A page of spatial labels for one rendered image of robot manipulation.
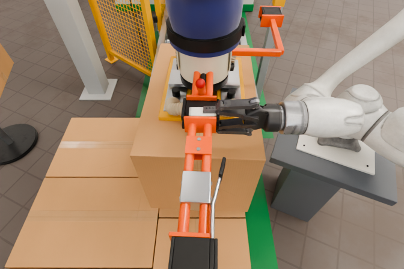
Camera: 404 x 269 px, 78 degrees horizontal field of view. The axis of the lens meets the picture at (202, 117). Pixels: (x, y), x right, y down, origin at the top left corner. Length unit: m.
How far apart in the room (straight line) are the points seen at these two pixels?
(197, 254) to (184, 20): 0.53
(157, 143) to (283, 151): 0.62
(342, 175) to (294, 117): 0.61
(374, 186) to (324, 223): 0.76
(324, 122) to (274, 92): 1.90
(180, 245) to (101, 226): 0.83
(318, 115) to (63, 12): 1.89
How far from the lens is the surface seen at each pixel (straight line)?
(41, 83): 3.04
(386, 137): 1.13
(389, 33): 0.83
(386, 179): 1.31
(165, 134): 0.79
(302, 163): 1.18
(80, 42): 2.27
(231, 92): 0.85
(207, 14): 0.66
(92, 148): 1.51
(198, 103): 0.67
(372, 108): 1.13
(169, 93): 0.88
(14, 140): 2.55
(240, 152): 0.75
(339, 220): 2.01
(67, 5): 2.14
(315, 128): 0.68
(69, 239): 1.32
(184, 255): 0.48
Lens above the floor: 1.70
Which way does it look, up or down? 49 degrees down
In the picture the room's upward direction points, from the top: straight up
